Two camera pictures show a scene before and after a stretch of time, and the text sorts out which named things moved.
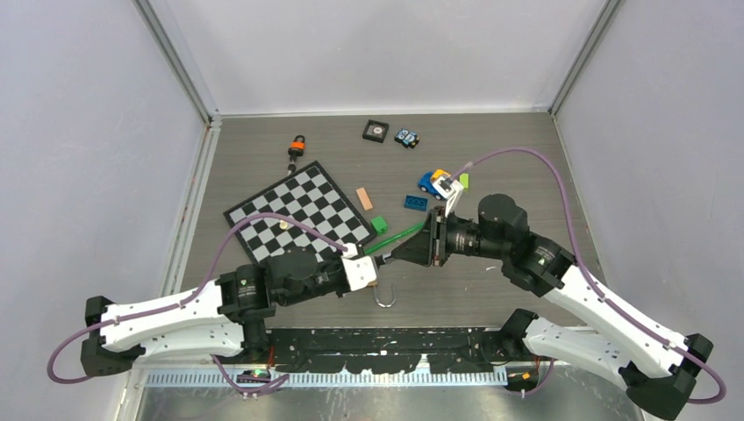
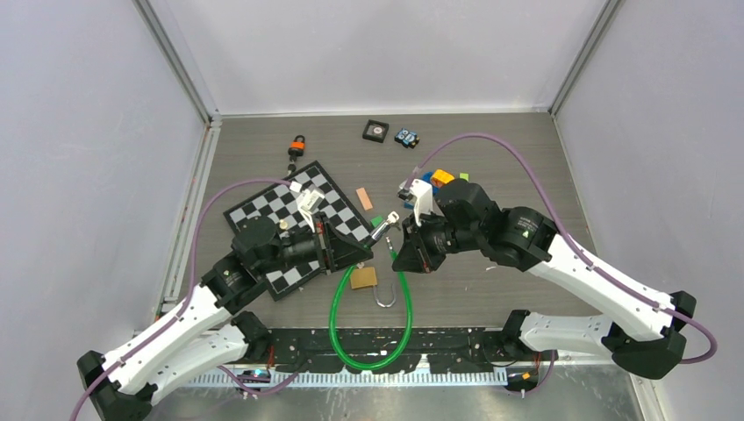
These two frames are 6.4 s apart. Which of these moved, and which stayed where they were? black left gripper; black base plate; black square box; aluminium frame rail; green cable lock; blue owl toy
Moved: green cable lock; black left gripper
Stayed: black square box; blue owl toy; black base plate; aluminium frame rail
